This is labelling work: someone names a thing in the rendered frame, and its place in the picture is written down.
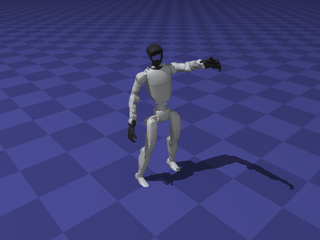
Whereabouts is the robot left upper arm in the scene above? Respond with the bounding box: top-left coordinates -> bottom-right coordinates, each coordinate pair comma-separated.
168,62 -> 192,74

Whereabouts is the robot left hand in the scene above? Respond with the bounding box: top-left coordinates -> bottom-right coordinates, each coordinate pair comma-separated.
200,56 -> 222,72

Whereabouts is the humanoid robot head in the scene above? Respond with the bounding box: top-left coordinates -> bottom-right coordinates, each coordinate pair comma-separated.
146,43 -> 163,70

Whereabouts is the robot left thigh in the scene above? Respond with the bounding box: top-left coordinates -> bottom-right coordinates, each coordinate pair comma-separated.
166,110 -> 181,146

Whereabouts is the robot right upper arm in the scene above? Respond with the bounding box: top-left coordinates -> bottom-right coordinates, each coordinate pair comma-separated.
130,71 -> 147,103

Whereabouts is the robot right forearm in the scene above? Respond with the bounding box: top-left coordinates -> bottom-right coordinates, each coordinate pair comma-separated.
128,95 -> 137,125

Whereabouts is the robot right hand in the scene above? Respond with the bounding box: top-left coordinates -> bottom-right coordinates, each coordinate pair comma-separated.
128,120 -> 137,142

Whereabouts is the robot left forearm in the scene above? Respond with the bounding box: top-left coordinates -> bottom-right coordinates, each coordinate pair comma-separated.
187,59 -> 205,70

